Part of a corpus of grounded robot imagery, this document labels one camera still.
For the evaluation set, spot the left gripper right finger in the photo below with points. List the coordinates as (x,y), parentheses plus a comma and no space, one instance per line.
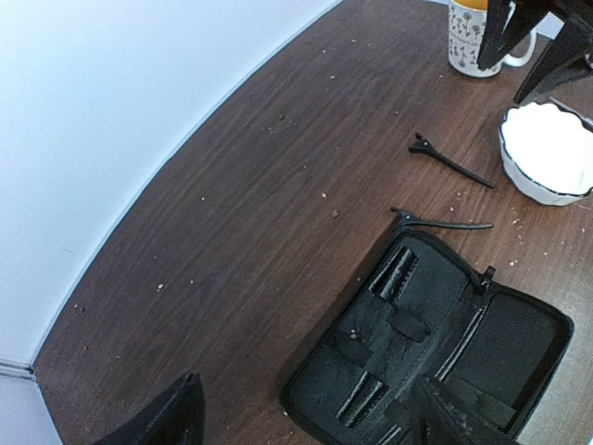
(440,417)

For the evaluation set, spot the white scalloped bowl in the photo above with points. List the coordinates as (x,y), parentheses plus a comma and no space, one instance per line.
(546,152)

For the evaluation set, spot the floral white mug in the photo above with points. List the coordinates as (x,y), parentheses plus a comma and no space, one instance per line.
(466,30)

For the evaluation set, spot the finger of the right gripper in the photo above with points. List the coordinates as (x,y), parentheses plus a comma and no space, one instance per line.
(507,24)
(566,58)

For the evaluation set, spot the black zippered tool case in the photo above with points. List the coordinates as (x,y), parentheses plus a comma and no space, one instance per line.
(423,310)

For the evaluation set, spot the black hair clip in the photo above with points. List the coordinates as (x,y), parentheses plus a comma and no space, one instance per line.
(422,146)
(407,219)

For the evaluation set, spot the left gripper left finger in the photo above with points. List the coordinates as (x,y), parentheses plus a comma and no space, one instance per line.
(177,415)

